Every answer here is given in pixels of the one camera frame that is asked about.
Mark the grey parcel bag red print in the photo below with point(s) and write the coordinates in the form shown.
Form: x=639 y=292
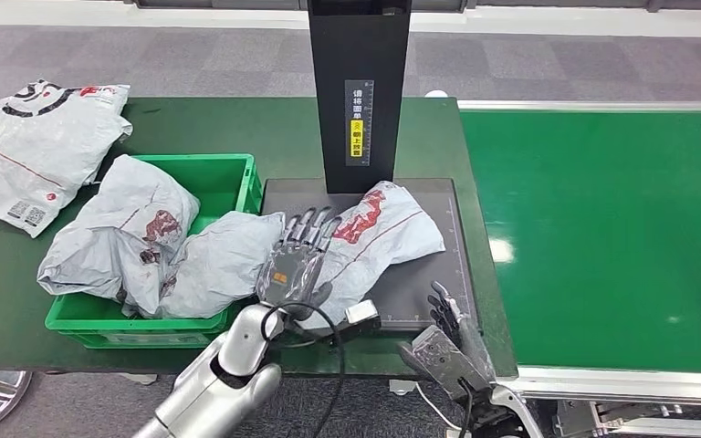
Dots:
x=217 y=266
x=387 y=236

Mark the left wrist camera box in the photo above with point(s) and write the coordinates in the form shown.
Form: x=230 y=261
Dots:
x=359 y=320

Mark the black yellow label sticker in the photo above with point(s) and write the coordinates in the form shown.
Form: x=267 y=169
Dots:
x=356 y=139

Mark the white bracket block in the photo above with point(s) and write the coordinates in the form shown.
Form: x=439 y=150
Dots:
x=402 y=387

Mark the plain grey parcel bag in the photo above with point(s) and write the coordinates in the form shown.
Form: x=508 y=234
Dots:
x=115 y=224

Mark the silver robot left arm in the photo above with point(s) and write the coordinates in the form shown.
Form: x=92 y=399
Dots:
x=223 y=381

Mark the small white round object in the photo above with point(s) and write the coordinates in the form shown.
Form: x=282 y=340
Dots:
x=436 y=94

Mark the green plastic crate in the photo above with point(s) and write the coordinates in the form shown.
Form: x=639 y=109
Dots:
x=223 y=175

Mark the white parcel bag black print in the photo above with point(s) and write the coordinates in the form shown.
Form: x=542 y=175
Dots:
x=42 y=151

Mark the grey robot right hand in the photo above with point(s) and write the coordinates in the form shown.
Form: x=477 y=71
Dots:
x=477 y=350

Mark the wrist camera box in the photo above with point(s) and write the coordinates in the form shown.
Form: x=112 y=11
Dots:
x=447 y=362
x=359 y=320

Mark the small white flat object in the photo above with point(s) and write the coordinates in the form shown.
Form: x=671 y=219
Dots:
x=139 y=379

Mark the black inbound scanner machine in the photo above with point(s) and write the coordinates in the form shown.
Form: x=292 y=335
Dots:
x=359 y=60

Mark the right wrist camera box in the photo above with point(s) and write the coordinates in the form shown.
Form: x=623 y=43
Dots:
x=447 y=362

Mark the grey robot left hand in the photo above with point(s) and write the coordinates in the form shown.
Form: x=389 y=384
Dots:
x=290 y=272

